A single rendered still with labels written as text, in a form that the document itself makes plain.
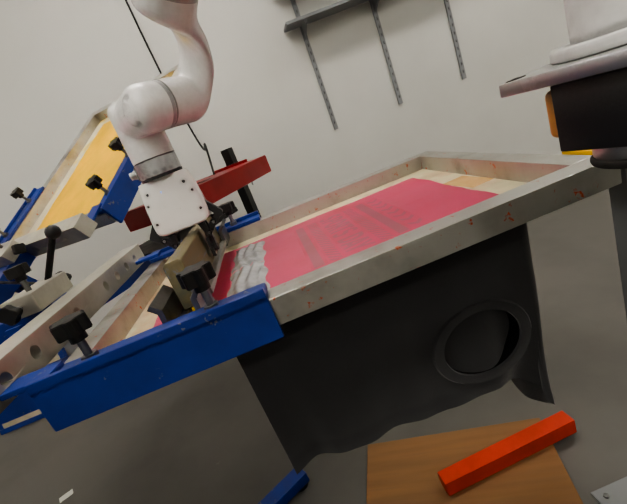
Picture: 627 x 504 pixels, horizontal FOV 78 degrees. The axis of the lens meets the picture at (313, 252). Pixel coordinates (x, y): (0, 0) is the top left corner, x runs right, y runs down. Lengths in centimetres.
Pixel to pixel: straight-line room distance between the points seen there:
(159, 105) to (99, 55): 228
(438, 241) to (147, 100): 46
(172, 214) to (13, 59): 245
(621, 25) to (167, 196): 63
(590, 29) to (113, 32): 273
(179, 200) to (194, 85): 19
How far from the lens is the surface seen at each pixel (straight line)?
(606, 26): 38
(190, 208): 73
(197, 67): 71
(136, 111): 66
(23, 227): 174
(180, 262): 59
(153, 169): 73
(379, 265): 50
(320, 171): 279
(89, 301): 84
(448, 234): 52
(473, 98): 317
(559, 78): 37
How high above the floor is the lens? 116
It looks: 17 degrees down
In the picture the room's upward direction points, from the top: 22 degrees counter-clockwise
